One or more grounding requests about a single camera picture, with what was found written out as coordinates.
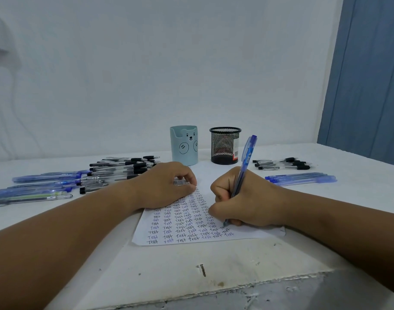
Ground blue door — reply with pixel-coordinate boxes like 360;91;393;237
317;0;394;169

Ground blue translucent ballpoint pen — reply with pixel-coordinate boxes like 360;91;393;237
223;135;258;227

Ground person's left hand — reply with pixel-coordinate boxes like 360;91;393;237
132;161;197;211

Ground person's right hand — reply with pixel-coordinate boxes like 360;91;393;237
208;166;289;228

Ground person's left forearm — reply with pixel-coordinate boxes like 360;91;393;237
0;179;143;310

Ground green clear pen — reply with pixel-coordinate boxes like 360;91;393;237
0;194;73;206

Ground pile of blue translucent pens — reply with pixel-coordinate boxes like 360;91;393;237
0;170;92;208

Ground pile of black-capped clear pens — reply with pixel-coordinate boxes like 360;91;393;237
79;155;161;195

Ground black mesh pen holder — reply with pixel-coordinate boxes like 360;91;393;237
209;127;242;165

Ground person's right forearm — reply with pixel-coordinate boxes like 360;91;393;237
280;187;394;298

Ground white paper sheet with writing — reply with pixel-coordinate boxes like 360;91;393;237
131;166;286;246

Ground light blue bear pen holder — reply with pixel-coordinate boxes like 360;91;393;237
170;125;199;166

